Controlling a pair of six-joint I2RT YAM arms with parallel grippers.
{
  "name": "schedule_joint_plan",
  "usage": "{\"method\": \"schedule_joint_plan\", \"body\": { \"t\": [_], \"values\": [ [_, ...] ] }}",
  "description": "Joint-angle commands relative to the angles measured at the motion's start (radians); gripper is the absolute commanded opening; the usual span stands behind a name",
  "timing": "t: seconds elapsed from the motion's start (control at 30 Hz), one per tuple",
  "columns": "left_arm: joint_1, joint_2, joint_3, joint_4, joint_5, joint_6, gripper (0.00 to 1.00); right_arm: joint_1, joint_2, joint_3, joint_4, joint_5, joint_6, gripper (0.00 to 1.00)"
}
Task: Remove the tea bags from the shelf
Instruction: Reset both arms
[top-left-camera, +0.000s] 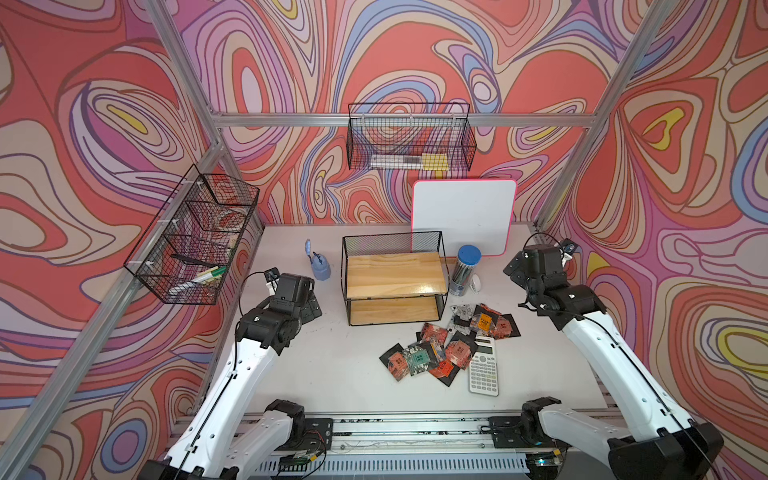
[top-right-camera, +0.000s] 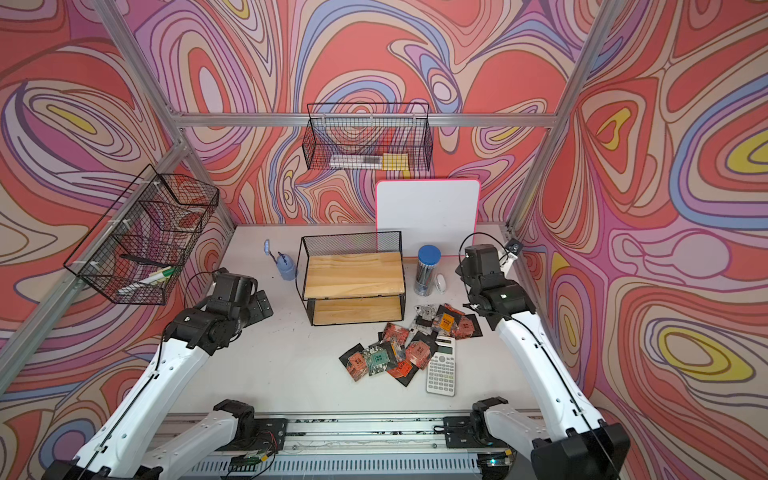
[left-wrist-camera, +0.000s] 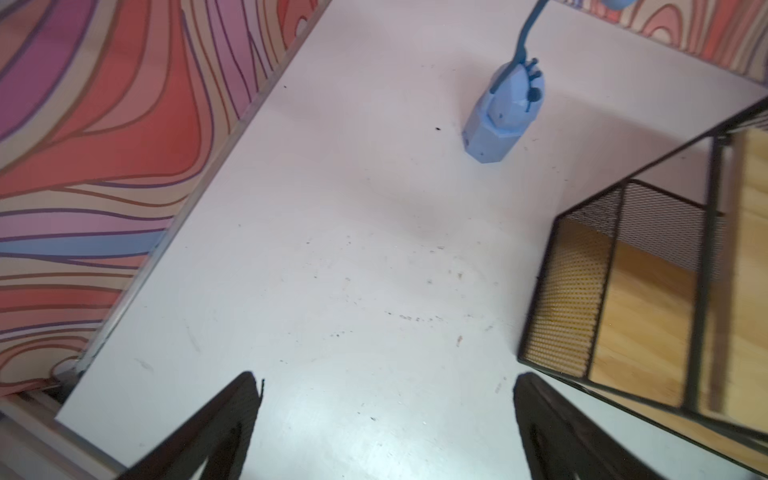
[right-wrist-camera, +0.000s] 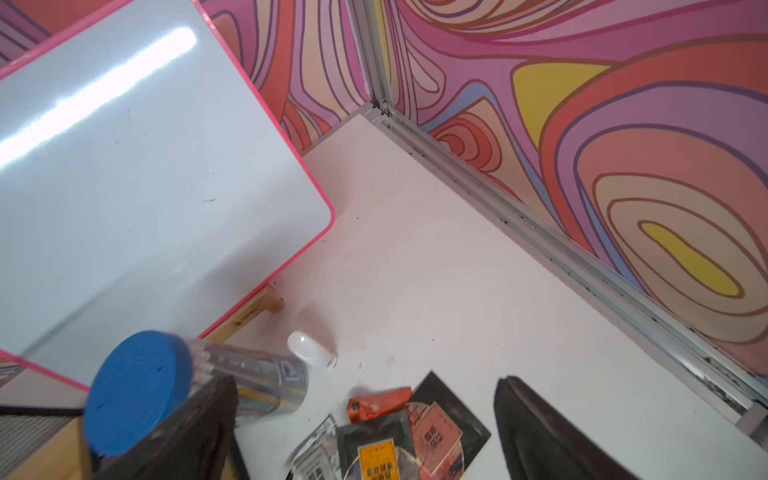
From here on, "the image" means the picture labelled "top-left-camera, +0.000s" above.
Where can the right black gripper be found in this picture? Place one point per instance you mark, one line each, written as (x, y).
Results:
(518, 275)

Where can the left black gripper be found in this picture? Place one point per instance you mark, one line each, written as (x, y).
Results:
(310, 307)

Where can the dark orange label tea bag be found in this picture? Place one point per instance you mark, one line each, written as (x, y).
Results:
(483, 320)

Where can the white patterned tea bag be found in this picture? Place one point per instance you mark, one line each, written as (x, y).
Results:
(462, 314)

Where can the red tea bag black edge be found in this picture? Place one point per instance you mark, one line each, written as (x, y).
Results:
(395, 361)

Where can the red tea bag shelf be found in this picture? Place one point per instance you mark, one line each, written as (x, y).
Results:
(433, 333)
(460, 350)

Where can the green tea bag shelf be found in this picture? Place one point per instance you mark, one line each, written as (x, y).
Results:
(420, 358)

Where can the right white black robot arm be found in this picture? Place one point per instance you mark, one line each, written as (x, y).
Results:
(584, 320)

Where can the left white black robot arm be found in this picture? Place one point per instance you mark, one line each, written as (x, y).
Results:
(209, 449)

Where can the blue brush holder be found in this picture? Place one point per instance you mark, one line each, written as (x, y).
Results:
(319, 264)

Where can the white eraser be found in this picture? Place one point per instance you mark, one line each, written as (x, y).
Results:
(476, 283)

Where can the blue lid pen jar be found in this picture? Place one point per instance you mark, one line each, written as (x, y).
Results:
(467, 259)

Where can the green marker in basket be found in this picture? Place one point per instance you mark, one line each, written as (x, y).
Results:
(209, 275)

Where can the white calculator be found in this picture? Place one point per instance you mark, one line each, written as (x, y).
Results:
(483, 369)

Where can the yellow sticky notes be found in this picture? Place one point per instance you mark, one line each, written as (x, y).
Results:
(435, 162)

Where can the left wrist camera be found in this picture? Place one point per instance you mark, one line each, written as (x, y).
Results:
(271, 279)

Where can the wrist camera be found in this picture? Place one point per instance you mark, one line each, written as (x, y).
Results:
(567, 248)
(271, 279)

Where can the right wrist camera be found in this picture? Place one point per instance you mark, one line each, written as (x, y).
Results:
(567, 248)

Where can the white board pink frame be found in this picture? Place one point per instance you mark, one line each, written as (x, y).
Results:
(475, 212)

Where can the black wire two-tier shelf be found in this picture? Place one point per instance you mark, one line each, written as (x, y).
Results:
(394, 278)

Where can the left wall wire basket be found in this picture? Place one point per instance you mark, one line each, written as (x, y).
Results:
(209, 214)

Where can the wall wire basket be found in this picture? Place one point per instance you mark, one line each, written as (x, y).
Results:
(209, 214)
(394, 135)

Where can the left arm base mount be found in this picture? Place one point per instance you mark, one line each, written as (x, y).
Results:
(313, 435)

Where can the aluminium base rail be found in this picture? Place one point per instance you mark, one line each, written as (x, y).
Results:
(408, 447)

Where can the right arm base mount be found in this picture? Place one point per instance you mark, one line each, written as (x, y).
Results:
(510, 433)

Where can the back wall wire basket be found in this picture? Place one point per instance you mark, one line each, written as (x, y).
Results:
(394, 135)

